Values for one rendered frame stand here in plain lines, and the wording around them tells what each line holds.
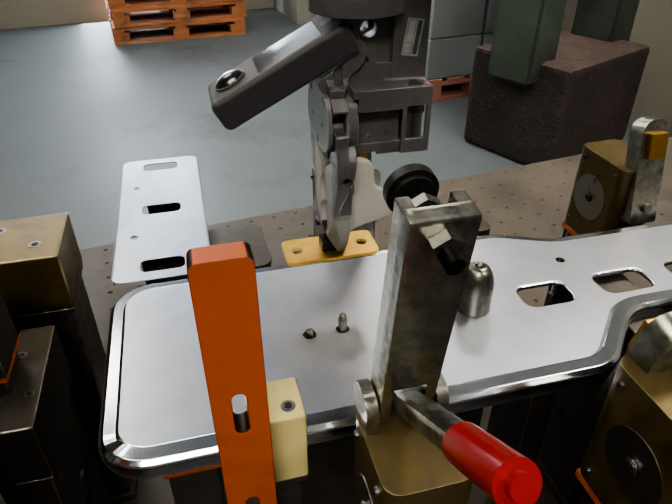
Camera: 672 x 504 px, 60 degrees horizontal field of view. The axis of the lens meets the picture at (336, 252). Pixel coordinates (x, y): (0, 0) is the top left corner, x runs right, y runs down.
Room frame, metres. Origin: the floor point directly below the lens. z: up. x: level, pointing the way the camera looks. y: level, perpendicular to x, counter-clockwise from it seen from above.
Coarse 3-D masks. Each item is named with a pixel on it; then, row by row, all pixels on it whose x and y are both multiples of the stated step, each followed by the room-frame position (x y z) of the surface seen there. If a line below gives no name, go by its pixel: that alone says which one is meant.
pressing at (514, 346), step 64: (384, 256) 0.51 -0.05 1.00; (512, 256) 0.51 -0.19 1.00; (576, 256) 0.51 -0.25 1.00; (640, 256) 0.51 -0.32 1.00; (128, 320) 0.40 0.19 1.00; (192, 320) 0.40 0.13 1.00; (320, 320) 0.40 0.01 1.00; (512, 320) 0.40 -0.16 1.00; (576, 320) 0.40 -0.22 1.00; (128, 384) 0.33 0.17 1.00; (192, 384) 0.33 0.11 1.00; (320, 384) 0.33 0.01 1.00; (448, 384) 0.33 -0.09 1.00; (512, 384) 0.32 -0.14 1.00; (576, 384) 0.33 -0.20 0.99; (128, 448) 0.26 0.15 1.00; (192, 448) 0.26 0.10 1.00
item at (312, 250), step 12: (300, 240) 0.45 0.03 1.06; (312, 240) 0.45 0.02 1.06; (324, 240) 0.44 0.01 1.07; (348, 240) 0.45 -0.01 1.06; (360, 240) 0.45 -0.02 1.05; (372, 240) 0.45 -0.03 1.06; (288, 252) 0.43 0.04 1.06; (312, 252) 0.43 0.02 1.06; (324, 252) 0.43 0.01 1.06; (336, 252) 0.43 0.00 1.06; (348, 252) 0.43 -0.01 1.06; (360, 252) 0.43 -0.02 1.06; (372, 252) 0.43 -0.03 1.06; (288, 264) 0.42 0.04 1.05; (300, 264) 0.42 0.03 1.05
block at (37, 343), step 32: (32, 352) 0.36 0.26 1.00; (32, 384) 0.33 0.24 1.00; (64, 384) 0.37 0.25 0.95; (0, 416) 0.29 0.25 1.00; (32, 416) 0.29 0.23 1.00; (64, 416) 0.35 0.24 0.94; (0, 448) 0.28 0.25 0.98; (32, 448) 0.28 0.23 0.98; (64, 448) 0.33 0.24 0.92; (32, 480) 0.28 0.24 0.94; (64, 480) 0.30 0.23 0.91; (96, 480) 0.37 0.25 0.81
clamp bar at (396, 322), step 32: (384, 192) 0.26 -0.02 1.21; (416, 192) 0.26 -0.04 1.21; (416, 224) 0.22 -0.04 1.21; (448, 224) 0.22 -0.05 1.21; (416, 256) 0.22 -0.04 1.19; (448, 256) 0.21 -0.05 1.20; (384, 288) 0.25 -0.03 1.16; (416, 288) 0.23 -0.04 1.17; (448, 288) 0.23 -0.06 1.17; (384, 320) 0.24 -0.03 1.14; (416, 320) 0.23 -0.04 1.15; (448, 320) 0.24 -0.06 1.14; (384, 352) 0.24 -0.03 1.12; (416, 352) 0.24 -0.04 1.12; (384, 384) 0.24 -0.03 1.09; (416, 384) 0.24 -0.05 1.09; (384, 416) 0.24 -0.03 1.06
